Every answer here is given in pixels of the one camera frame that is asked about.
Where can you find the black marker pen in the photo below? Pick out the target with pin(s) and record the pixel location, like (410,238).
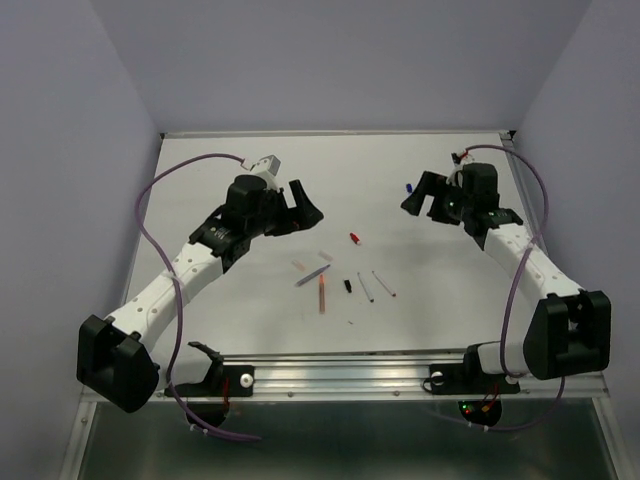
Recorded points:
(366,288)

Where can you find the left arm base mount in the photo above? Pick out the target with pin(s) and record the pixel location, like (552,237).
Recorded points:
(202,372)

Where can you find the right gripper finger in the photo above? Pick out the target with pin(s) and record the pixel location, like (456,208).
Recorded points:
(428,185)
(413,204)

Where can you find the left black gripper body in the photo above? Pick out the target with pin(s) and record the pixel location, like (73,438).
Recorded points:
(275,219)

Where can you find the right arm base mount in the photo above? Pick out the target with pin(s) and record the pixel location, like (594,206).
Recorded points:
(466,377)

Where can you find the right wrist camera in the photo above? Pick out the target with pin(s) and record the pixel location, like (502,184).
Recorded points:
(460,160)

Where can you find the aluminium frame rail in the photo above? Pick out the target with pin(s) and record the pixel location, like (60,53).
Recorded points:
(379,377)

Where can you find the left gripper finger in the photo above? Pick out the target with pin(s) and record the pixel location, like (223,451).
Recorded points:
(307,216)
(301,199)

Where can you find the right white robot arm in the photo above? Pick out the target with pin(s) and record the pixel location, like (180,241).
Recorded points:
(570,329)

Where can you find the red marker pen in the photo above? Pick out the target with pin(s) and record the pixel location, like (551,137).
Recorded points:
(384,284)

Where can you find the orange highlighter pen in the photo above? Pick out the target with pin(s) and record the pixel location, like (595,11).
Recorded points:
(322,294)

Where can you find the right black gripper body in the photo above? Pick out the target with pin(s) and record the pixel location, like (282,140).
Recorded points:
(450,204)

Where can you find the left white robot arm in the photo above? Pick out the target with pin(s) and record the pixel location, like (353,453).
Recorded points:
(114,353)

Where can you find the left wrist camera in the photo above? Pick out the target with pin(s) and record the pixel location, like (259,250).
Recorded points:
(266,167)

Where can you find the purple highlighter pen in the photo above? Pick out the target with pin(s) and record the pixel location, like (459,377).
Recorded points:
(314,274)

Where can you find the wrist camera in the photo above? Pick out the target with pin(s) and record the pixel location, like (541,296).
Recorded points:
(266,167)
(460,160)

